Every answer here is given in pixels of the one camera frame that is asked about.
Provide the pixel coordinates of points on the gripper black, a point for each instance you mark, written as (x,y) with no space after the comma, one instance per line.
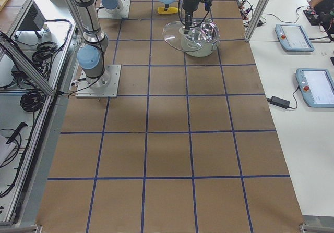
(189,4)

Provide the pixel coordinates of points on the yellow corn cob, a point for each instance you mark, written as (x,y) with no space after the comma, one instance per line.
(166,11)

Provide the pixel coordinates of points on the glass pot lid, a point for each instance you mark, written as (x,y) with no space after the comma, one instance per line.
(171,34)

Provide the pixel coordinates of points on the pale green steel pot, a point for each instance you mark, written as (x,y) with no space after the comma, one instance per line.
(202,40)

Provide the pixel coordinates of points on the far teach pendant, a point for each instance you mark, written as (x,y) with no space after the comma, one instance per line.
(293,38)

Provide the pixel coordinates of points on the teach pendant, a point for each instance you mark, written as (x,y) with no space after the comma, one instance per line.
(316,87)
(293,38)

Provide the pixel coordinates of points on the black power adapter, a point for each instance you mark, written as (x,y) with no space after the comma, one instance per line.
(279,102)

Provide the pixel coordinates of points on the near teach pendant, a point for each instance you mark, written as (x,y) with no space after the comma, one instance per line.
(316,87)

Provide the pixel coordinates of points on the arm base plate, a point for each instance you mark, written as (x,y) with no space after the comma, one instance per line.
(106,86)
(103,14)

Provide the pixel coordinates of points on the aluminium frame post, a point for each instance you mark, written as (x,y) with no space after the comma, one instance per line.
(261,5)

